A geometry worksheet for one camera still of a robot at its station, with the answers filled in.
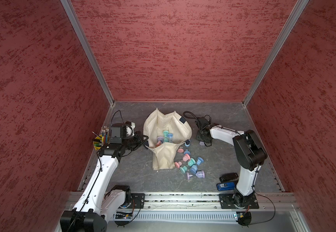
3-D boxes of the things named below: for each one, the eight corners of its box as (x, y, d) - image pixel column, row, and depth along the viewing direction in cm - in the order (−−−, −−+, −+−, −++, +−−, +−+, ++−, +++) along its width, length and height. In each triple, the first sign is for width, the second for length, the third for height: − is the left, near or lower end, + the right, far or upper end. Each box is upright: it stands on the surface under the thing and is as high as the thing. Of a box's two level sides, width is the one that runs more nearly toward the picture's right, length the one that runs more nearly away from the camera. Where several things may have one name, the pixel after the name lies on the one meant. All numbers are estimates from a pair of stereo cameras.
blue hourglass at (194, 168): (188, 171, 86) (189, 169, 83) (198, 157, 91) (198, 155, 89) (194, 175, 84) (195, 174, 82) (203, 161, 90) (204, 159, 87)
